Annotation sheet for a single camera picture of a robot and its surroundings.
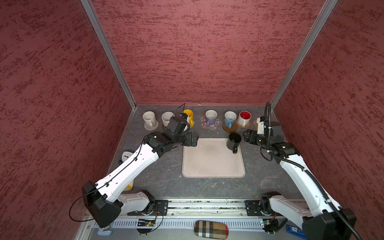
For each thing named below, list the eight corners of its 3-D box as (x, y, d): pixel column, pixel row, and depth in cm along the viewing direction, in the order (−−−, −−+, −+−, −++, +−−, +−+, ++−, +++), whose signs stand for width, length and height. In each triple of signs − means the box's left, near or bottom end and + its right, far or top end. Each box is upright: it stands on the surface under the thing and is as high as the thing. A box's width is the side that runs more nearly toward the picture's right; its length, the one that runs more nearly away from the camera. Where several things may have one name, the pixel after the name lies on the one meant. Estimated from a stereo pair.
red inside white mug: (238, 129, 109) (241, 122, 102) (235, 118, 116) (238, 110, 109) (250, 129, 109) (253, 122, 102) (246, 118, 116) (249, 110, 109)
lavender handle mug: (205, 127, 108) (206, 120, 102) (205, 116, 116) (205, 109, 109) (217, 127, 108) (218, 120, 102) (215, 116, 116) (217, 109, 109)
